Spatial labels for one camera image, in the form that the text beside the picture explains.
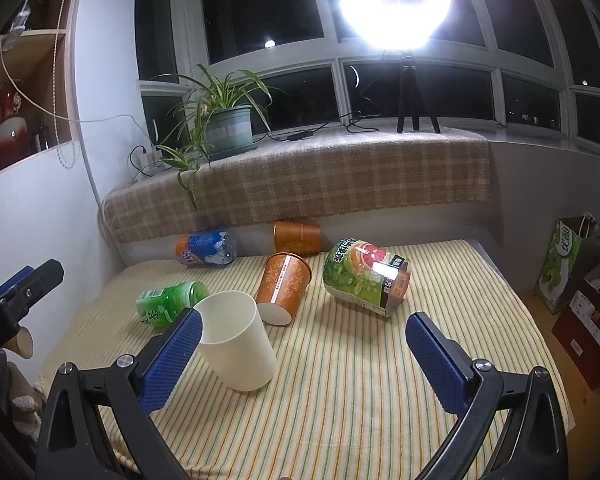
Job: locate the person's left hand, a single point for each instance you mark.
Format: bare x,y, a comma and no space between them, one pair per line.
21,342

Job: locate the dark red box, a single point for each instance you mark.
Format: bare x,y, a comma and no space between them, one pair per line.
587,332

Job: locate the red ceramic jar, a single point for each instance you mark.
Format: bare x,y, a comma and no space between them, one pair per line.
6,127

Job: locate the green plastic bottle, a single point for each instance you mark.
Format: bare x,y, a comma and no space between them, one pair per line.
170,302

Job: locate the green paper bag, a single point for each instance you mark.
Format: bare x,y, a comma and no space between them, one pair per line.
566,265

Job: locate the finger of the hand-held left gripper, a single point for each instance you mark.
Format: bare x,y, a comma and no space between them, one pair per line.
45,280
12,281

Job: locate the green instant noodle bowl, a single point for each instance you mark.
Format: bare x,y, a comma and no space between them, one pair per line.
367,277

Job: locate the plaid blanket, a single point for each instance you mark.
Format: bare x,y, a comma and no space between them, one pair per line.
300,180

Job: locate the window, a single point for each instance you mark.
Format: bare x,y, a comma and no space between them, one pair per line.
360,45

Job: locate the striped table cloth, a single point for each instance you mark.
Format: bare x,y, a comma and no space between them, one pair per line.
340,400

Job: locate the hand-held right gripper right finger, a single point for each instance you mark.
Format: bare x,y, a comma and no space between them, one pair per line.
437,365

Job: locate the white cup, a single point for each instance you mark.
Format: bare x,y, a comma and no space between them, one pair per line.
237,347

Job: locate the orange patterned paper cup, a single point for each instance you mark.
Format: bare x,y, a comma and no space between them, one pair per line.
283,285
296,237

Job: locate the black tripod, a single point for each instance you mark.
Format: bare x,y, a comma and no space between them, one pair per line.
417,97

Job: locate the wooden wall shelf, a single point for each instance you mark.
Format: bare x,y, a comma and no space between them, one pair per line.
35,75

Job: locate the white power strip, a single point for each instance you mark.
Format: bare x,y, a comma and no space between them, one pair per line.
147,160

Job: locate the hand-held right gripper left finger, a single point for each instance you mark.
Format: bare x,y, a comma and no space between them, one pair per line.
172,355

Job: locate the person's left forearm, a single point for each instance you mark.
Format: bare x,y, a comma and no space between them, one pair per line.
10,400

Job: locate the potted spider plant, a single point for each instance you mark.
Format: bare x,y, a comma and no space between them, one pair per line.
220,120

